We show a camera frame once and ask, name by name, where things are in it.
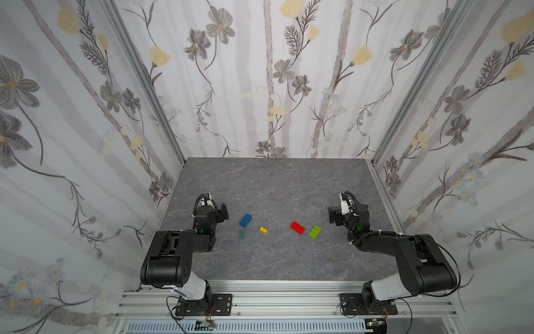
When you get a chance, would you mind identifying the aluminium frame rail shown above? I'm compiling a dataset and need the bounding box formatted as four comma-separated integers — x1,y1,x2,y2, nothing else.
112,278,460,322

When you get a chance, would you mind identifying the small circuit board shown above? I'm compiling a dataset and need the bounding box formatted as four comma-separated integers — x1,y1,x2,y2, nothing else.
194,320,216,331

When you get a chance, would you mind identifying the blue lego brick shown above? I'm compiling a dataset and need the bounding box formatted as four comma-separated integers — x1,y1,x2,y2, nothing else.
239,214,253,228

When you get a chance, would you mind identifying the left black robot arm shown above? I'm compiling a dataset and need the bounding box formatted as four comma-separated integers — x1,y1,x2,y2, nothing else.
140,200,229,303

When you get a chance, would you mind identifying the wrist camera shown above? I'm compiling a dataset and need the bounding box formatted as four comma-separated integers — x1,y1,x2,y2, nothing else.
339,192,352,215
195,193,211,208

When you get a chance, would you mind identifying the white slotted cable duct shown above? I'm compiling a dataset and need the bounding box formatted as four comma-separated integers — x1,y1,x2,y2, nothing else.
124,318,373,333

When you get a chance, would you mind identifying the black device under rail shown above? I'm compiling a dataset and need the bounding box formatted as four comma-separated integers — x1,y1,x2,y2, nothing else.
365,318,388,334

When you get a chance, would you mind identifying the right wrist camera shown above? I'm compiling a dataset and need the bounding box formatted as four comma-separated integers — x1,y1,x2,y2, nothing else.
339,192,352,215

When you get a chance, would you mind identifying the lime green lego brick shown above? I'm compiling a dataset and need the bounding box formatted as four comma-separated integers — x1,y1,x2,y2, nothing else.
309,225,322,239

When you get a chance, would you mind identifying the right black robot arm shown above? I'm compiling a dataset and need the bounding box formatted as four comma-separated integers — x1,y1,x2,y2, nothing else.
328,201,460,312

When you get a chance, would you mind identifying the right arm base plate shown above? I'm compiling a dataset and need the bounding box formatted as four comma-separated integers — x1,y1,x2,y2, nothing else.
339,293,399,317

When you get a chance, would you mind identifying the red lego brick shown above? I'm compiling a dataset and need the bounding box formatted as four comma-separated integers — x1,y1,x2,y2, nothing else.
290,222,305,235

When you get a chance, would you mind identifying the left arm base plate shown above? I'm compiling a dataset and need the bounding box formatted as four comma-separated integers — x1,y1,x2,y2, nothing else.
173,294,233,317

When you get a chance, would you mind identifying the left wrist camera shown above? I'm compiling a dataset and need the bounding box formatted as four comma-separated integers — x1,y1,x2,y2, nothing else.
195,193,211,208

